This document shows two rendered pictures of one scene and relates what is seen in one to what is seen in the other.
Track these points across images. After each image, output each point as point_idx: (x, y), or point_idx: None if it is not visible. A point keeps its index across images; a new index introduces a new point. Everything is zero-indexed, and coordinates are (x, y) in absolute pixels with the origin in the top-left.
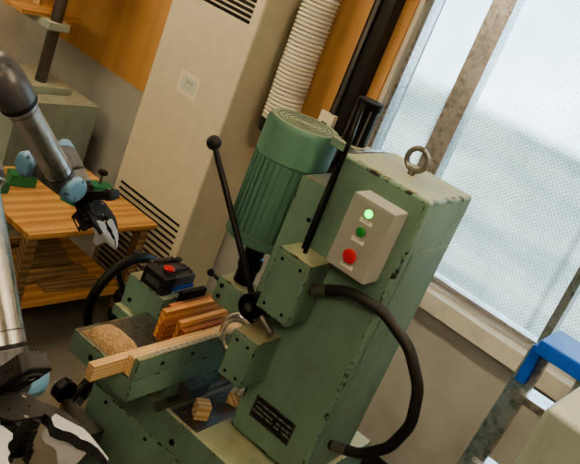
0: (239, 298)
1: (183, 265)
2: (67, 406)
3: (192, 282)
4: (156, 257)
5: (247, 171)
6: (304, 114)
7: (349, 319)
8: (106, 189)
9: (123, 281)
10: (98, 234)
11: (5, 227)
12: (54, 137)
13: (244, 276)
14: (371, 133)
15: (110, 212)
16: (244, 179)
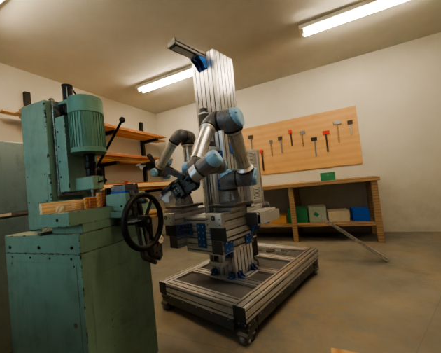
0: (101, 169)
1: (117, 185)
2: (156, 245)
3: (111, 191)
4: (131, 196)
5: (103, 127)
6: (81, 94)
7: None
8: (173, 168)
9: (147, 207)
10: (171, 195)
11: (165, 148)
12: (196, 141)
13: (100, 162)
14: (62, 97)
15: (169, 184)
16: (104, 130)
